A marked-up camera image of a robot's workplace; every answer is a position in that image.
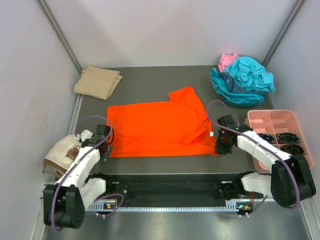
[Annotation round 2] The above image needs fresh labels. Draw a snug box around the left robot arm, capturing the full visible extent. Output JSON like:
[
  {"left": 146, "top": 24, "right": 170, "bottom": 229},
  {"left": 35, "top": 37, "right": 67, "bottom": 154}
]
[{"left": 43, "top": 125, "right": 114, "bottom": 231}]

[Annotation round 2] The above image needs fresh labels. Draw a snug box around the turquoise t shirt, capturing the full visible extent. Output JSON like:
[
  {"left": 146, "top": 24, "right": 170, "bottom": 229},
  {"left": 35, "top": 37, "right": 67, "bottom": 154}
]
[{"left": 225, "top": 56, "right": 276, "bottom": 95}]

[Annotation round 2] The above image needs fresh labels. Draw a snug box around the grey slotted cable duct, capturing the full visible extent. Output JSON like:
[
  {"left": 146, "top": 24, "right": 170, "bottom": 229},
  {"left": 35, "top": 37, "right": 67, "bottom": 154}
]
[{"left": 86, "top": 201, "right": 253, "bottom": 213}]

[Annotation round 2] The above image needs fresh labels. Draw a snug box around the pink t shirt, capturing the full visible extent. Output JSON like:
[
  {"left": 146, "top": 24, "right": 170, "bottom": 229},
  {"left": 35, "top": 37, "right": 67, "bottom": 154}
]
[{"left": 218, "top": 53, "right": 240, "bottom": 72}]

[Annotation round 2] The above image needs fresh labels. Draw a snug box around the dark hair tie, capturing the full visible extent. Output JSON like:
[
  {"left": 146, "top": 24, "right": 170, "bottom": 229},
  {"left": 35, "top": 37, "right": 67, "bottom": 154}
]
[{"left": 281, "top": 144, "right": 306, "bottom": 156}]

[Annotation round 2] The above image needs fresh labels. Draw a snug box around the pink divided tray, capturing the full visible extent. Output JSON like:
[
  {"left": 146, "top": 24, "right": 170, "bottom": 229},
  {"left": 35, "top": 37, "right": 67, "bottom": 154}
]
[{"left": 245, "top": 109, "right": 314, "bottom": 168}]

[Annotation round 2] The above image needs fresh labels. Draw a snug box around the black hair tie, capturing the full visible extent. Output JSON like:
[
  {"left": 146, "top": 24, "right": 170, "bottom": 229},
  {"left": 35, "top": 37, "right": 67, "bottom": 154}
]
[{"left": 277, "top": 132, "right": 301, "bottom": 144}]

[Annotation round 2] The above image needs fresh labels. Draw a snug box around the blue patterned hair tie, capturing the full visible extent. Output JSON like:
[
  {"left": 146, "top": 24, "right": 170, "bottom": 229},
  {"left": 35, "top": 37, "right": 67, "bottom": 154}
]
[{"left": 257, "top": 132, "right": 275, "bottom": 144}]

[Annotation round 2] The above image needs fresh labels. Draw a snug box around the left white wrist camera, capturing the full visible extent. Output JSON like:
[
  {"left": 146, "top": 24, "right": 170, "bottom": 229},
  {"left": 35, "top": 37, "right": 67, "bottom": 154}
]
[{"left": 75, "top": 130, "right": 93, "bottom": 143}]

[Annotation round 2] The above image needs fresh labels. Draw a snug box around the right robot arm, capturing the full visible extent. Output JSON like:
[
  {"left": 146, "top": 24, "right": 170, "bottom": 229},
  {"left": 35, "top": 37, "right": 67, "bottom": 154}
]
[{"left": 215, "top": 114, "right": 317, "bottom": 208}]

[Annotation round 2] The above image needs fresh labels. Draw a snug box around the orange t shirt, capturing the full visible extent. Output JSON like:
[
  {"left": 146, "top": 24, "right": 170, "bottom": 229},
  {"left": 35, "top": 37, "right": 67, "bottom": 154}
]
[{"left": 106, "top": 86, "right": 217, "bottom": 158}]

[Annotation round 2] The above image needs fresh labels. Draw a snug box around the folded beige t shirt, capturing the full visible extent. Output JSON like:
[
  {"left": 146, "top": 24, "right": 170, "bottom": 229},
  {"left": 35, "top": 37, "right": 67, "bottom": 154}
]
[{"left": 73, "top": 65, "right": 123, "bottom": 100}]

